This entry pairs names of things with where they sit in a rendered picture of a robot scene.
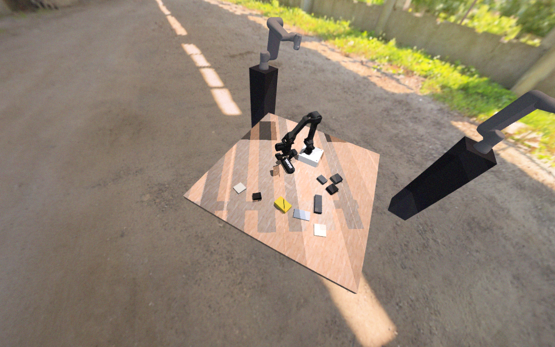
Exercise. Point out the yellow rectangular block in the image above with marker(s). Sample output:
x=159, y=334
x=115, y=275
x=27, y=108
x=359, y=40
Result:
x=282, y=204

